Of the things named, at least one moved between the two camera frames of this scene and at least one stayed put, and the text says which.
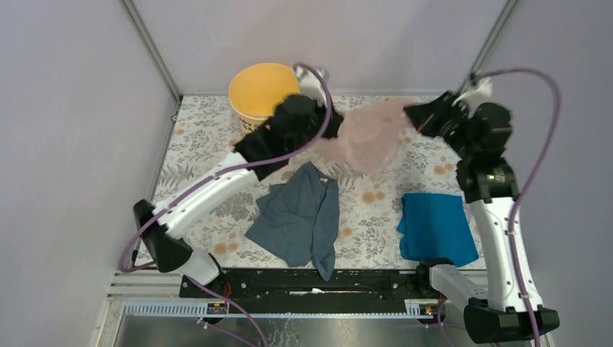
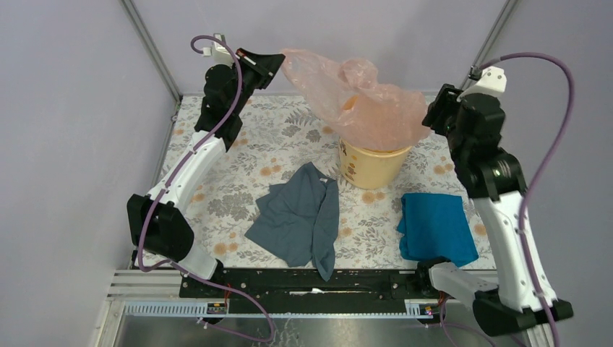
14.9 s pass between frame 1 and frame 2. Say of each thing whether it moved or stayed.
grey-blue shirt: stayed
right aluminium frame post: stayed
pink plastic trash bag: moved
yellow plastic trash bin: moved
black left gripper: moved
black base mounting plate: stayed
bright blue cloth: stayed
